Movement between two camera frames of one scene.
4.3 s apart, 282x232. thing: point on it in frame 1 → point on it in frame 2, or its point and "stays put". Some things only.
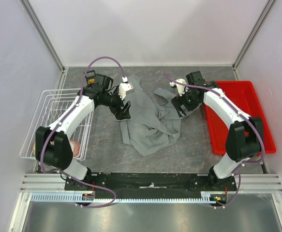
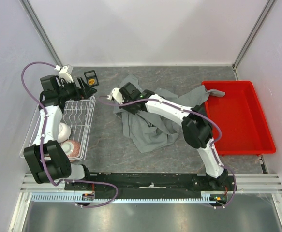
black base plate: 147,185 stays put
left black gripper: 117,111 → 83,93
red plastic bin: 243,94 stays put
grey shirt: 155,119 stays put
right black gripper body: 187,100 → 130,108
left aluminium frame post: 37,25 stays put
